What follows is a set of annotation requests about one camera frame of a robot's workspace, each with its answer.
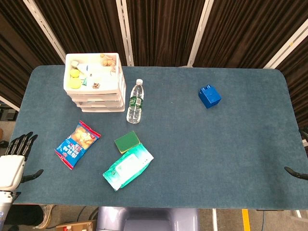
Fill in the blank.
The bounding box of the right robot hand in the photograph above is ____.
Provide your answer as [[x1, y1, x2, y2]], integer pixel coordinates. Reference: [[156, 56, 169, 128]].
[[283, 166, 308, 180]]

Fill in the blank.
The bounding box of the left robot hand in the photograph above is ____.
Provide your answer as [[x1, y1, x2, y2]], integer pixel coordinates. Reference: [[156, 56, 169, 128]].
[[0, 131, 44, 191]]

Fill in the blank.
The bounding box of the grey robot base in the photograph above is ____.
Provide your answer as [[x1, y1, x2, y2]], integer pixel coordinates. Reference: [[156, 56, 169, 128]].
[[96, 206, 200, 231]]

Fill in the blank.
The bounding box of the white drawer organizer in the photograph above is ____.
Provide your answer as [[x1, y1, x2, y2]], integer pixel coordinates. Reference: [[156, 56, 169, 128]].
[[63, 52, 127, 113]]

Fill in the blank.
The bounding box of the beige shoe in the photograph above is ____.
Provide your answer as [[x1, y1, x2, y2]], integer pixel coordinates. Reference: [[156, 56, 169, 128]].
[[36, 204, 54, 229]]

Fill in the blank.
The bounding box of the blue potato chip bag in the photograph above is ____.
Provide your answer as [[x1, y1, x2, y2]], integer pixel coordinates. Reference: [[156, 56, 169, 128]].
[[54, 120, 102, 171]]

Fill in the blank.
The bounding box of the brown cardboard box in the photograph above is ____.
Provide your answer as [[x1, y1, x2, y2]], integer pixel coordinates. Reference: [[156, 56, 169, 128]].
[[55, 220, 97, 231]]

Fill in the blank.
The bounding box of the white table leg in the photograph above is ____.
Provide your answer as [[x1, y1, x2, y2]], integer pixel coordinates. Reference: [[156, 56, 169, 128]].
[[211, 208, 218, 231]]

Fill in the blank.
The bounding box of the large yellow round lid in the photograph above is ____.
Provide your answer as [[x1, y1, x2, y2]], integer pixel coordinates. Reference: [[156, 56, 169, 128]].
[[67, 76, 82, 90]]

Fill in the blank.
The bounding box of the blue felt table mat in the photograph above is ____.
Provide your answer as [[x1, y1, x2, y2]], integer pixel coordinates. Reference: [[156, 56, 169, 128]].
[[0, 65, 308, 209]]

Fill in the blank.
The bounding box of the blue toy building block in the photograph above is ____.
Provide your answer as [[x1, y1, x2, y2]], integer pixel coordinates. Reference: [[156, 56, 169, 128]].
[[198, 84, 222, 109]]

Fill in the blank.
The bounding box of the green wet wipes pack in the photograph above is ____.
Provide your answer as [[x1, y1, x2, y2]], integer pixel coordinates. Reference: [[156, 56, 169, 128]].
[[103, 143, 154, 192]]

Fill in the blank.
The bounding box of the green and yellow sponge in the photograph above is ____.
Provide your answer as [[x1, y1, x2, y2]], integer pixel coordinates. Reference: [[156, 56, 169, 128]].
[[114, 130, 141, 154]]

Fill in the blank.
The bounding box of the dark brown curtain panel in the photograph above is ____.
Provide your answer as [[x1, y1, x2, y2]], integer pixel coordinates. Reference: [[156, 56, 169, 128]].
[[193, 0, 308, 68], [33, 0, 128, 66], [0, 0, 64, 109], [126, 0, 205, 67]]

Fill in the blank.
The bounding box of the clear plastic water bottle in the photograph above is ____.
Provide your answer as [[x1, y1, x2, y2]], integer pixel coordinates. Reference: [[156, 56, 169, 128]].
[[126, 78, 146, 125]]

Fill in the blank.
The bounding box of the pile of brown cookies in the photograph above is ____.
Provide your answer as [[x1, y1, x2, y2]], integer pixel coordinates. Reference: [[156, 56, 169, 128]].
[[100, 54, 116, 67]]

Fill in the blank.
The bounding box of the black floor cable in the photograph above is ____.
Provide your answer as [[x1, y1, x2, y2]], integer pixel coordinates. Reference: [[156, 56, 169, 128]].
[[45, 206, 100, 229]]

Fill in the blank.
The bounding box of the white partition frame post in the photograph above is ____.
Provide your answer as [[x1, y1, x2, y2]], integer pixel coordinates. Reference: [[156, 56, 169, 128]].
[[187, 0, 214, 67], [23, 0, 67, 60], [263, 24, 308, 70], [115, 0, 135, 66]]

